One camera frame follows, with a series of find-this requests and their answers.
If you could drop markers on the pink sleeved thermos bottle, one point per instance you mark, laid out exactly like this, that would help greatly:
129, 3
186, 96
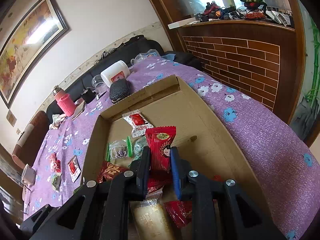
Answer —
64, 101

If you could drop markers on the cardboard box tray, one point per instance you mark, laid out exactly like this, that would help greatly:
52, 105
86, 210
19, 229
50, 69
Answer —
201, 138

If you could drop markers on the white ceramic mug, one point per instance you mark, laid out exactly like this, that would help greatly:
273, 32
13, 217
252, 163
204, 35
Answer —
28, 175

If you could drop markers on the clear glass cup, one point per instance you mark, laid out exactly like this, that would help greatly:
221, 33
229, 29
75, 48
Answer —
99, 85

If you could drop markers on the wooden brick pattern cabinet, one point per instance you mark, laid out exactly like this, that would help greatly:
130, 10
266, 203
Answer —
263, 59

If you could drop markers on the purple floral tablecloth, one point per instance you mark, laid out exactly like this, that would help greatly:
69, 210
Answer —
283, 164

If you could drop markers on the white plastic jar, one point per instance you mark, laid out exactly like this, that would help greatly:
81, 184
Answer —
118, 70

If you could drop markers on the brown armchair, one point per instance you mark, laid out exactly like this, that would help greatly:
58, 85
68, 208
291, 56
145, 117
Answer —
30, 141

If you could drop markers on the red cartoon face snack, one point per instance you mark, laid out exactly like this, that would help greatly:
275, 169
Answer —
159, 141

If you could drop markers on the small black container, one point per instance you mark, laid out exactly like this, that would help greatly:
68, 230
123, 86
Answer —
88, 95

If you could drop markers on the dark red foil snack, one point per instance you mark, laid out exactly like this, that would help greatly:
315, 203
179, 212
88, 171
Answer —
108, 171

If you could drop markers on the clear green edged snack packet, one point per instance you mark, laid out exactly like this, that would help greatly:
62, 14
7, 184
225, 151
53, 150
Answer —
119, 149

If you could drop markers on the small notebook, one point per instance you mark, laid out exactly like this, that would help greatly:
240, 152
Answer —
80, 107

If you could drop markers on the black textured glasses case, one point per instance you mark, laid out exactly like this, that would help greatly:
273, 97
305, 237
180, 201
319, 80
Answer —
119, 90

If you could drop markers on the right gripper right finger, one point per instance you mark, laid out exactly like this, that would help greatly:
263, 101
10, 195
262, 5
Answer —
220, 210

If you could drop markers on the small red candy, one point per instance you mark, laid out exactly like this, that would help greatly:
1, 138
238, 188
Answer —
58, 166

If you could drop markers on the tan biscuit packet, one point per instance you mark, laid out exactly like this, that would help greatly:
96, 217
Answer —
151, 220

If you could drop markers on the framed horse painting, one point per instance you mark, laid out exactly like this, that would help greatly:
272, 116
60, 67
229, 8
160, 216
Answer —
30, 39

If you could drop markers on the red white snack packet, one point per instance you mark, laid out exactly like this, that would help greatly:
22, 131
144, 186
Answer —
138, 122
74, 168

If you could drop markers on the light green snack packet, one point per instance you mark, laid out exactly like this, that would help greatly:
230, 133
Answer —
56, 181

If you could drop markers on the black sofa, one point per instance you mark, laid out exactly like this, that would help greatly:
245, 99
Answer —
125, 52

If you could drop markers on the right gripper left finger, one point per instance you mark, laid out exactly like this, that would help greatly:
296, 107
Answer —
99, 210

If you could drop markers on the pink checkered snack packet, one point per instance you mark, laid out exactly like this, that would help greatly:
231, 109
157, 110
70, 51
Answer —
53, 162

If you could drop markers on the white cloth gloves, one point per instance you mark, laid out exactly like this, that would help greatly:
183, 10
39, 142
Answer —
57, 121

